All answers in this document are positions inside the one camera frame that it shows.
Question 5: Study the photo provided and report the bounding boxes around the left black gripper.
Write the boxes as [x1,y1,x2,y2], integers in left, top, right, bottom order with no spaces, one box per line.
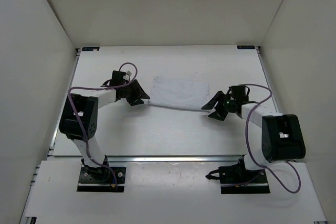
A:
[121,79,150,106]

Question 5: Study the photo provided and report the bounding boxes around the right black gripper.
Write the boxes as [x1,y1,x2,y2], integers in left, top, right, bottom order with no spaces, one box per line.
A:
[203,91,236,120]

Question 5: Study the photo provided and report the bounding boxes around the white fabric skirt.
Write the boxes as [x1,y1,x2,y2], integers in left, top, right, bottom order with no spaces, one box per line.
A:
[148,76,210,111]

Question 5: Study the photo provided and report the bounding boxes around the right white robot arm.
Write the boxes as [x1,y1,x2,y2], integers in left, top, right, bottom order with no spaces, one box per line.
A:
[202,84,306,182]

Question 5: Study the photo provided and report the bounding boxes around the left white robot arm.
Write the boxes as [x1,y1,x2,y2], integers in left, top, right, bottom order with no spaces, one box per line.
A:
[59,70,150,181]

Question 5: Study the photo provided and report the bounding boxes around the right blue corner label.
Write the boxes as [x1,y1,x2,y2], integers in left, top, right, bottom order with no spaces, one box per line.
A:
[237,45,255,50]

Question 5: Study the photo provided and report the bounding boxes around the blue corner label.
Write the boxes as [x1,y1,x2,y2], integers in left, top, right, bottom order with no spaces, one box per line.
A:
[81,47,100,51]
[237,45,255,50]

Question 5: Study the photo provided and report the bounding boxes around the left blue corner label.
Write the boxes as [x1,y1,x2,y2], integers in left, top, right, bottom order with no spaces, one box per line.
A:
[81,47,100,51]

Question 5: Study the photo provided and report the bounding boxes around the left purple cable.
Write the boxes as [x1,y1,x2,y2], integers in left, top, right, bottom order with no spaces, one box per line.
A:
[67,62,139,190]

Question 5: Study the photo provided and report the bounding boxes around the purple cable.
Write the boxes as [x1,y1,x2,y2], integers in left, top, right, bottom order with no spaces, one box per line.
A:
[220,84,302,194]
[67,62,139,190]

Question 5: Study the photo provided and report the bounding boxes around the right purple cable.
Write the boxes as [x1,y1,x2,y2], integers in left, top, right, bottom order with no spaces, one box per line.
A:
[220,84,302,194]

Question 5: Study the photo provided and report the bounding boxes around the aluminium table front rail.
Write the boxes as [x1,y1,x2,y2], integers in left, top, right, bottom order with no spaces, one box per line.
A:
[108,155,242,163]

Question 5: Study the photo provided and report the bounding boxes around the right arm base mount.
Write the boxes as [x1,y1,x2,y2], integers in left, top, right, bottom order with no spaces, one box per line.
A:
[205,158,270,195]

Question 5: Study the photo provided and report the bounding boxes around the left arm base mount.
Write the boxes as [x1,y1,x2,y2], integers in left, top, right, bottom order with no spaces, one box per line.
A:
[77,158,127,193]

